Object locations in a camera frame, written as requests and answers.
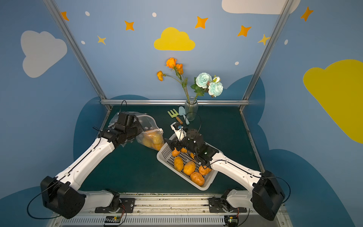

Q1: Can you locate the yellow green potato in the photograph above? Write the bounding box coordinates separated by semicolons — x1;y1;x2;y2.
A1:
142;136;154;148

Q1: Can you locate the clear zipper bag pink zipper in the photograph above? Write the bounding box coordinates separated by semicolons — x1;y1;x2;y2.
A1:
136;114;164;151

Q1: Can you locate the large orange potato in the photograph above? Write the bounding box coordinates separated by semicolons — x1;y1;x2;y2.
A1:
147;131;164;144

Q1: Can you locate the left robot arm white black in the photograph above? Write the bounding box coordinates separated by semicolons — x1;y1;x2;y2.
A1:
40;112;143;218

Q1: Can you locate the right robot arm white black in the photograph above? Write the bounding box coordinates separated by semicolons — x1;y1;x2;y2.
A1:
165;129;285;221

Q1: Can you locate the spare clear zipper bag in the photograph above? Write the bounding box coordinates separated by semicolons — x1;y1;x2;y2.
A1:
108;112;150;130

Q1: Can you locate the orange potato basket top left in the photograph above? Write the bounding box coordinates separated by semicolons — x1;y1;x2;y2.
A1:
172;149;180;157

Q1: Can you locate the white perforated plastic basket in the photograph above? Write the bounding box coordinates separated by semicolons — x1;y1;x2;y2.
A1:
157;143;218;191

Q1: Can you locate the orange potato left edge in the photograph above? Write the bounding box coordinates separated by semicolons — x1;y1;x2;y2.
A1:
174;157;184;172

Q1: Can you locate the wrinkled orange potato right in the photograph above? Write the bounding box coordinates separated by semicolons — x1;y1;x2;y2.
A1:
199;166;211;176

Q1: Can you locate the wrinkled orange potato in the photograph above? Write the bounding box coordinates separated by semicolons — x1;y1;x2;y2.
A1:
199;166;211;176
190;172;205;186

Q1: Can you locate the light blue toy trowel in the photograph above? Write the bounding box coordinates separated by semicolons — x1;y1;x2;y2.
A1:
179;106;190;125

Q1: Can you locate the green toy garden fork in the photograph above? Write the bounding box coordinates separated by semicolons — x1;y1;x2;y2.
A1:
167;109;183;125

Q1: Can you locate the ribbed glass vase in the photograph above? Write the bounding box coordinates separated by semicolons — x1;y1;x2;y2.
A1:
184;97;199;122

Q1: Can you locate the wrinkled orange potato bottom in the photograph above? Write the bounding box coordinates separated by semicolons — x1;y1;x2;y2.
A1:
190;172;205;186

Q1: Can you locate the mint artificial rose stem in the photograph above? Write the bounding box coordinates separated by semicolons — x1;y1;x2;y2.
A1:
191;72;224;100

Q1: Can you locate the orange artificial flower stem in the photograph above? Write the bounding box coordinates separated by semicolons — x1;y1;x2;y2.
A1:
157;58;190;101

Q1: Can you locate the right controller board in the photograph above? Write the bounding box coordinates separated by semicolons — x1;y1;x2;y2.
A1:
224;216;239;227

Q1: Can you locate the controller board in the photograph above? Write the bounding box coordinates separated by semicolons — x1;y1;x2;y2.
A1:
224;216;239;227
104;216;122;226

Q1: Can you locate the left controller board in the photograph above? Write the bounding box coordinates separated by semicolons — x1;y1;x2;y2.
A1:
104;216;122;226

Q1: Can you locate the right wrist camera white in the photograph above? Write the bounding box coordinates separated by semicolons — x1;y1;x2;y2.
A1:
171;122;186;141

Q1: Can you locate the aluminium back frame rail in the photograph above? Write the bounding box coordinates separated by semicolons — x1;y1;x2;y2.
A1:
100;99;249;106

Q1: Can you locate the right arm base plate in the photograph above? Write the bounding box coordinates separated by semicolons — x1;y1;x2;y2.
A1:
208;197;248;213

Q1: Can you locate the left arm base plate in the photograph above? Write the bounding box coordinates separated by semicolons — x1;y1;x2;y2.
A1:
95;197;135;214

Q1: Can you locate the front aluminium rail bed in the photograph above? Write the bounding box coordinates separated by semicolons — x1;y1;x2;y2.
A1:
48;193;293;227

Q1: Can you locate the left aluminium frame post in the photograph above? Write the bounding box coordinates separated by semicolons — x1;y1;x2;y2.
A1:
43;0;107;100

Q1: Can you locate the aluminium frame post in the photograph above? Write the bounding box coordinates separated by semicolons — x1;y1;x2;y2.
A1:
43;0;107;100
239;0;295;113

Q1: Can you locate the right aluminium frame post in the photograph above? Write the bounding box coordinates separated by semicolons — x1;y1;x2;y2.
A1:
239;0;295;113

